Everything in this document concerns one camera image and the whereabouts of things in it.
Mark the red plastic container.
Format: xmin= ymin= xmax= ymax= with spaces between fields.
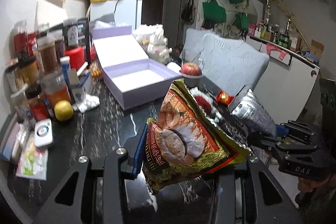
xmin=65 ymin=46 xmax=85 ymax=71

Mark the light blue leaf-embossed cushion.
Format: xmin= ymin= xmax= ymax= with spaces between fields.
xmin=183 ymin=28 xmax=269 ymax=96

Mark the person's right hand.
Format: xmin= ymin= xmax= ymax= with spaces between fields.
xmin=298 ymin=177 xmax=330 ymax=193

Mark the clear glass mug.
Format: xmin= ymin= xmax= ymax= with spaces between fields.
xmin=181 ymin=49 xmax=204 ymax=69

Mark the crumpled white tissue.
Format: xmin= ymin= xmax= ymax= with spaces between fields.
xmin=72 ymin=93 xmax=100 ymax=114

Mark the red apple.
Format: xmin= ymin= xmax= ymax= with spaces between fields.
xmin=180 ymin=63 xmax=202 ymax=76

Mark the small red snack packet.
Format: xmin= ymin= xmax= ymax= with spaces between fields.
xmin=216 ymin=90 xmax=235 ymax=106

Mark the yellow-green fruit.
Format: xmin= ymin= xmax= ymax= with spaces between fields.
xmin=54 ymin=100 xmax=74 ymax=122

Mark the white cartoon teapot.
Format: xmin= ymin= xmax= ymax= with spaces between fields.
xmin=147 ymin=34 xmax=173 ymax=64

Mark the lavender open gift box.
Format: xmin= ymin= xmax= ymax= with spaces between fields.
xmin=93 ymin=34 xmax=181 ymax=110

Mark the blue white medicine box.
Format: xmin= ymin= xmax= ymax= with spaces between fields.
xmin=67 ymin=69 xmax=91 ymax=103

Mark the blue tube white cap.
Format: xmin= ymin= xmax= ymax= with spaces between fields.
xmin=60 ymin=56 xmax=75 ymax=103

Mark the orange-filled plastic jar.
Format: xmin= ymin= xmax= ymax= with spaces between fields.
xmin=40 ymin=74 xmax=71 ymax=107

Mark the white small device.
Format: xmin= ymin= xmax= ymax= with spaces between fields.
xmin=34 ymin=118 xmax=54 ymax=148

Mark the black printed snack bag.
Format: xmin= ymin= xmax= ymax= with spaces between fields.
xmin=49 ymin=17 xmax=91 ymax=64

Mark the silver foil snack bag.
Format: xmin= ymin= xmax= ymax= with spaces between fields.
xmin=228 ymin=85 xmax=277 ymax=137

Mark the white mini fridge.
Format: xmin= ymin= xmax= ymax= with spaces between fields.
xmin=90 ymin=0 xmax=142 ymax=31

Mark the colourful oatmeal snack bag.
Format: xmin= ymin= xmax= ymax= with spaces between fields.
xmin=142 ymin=79 xmax=251 ymax=194

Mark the brown spice jar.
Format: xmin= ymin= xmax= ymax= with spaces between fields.
xmin=37 ymin=36 xmax=59 ymax=74

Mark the green tote bag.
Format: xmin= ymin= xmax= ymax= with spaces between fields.
xmin=202 ymin=0 xmax=227 ymax=23

